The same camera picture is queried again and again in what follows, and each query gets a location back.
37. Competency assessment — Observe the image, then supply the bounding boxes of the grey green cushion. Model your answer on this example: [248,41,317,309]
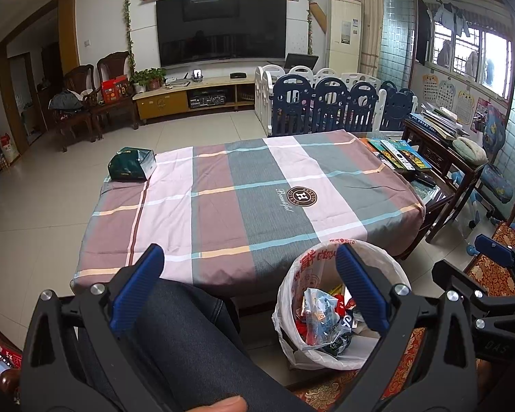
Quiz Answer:
[451,137,488,165]

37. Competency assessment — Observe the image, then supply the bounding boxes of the dark wooden side table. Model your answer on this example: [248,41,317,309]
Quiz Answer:
[398,119,484,260]

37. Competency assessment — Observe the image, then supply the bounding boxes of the plaid tablecloth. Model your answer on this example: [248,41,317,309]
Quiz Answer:
[70,130,425,297]

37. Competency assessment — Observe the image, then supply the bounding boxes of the wooden tv cabinet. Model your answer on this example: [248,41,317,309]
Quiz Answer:
[133,76,255,124]

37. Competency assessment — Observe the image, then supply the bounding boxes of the colourful books on table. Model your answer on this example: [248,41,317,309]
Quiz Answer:
[362,138,432,172]

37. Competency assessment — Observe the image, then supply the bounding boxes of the green tissue box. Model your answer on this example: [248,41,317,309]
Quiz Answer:
[107,147,157,182]

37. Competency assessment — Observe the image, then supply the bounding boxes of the stack of books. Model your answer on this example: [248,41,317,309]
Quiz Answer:
[408,102,469,142]

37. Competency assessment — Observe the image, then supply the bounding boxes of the navy white baby fence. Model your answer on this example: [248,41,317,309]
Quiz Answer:
[254,64,417,137]

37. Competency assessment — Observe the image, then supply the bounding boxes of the beige curtain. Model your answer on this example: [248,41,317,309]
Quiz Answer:
[360,0,383,76]

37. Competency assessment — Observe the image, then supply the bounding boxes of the white lined trash bin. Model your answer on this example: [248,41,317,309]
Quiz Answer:
[272,239,409,371]

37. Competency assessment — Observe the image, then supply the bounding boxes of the red gift box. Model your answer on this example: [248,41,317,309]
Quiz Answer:
[101,75,131,104]

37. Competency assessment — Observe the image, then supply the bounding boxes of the potted green plant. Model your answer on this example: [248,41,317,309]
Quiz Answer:
[131,68,166,94]

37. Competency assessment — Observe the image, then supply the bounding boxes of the light blue face mask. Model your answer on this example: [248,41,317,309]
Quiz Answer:
[302,287,344,348]

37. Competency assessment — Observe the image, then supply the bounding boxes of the white standing air conditioner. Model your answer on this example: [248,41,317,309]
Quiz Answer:
[325,0,363,76]

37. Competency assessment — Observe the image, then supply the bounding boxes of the dark wooden armchair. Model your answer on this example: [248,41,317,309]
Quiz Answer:
[48,51,139,152]

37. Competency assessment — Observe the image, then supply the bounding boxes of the large black television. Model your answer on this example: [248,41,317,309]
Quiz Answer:
[156,0,287,66]

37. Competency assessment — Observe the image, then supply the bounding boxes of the person's leg in jeans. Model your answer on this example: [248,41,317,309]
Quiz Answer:
[74,278,314,412]

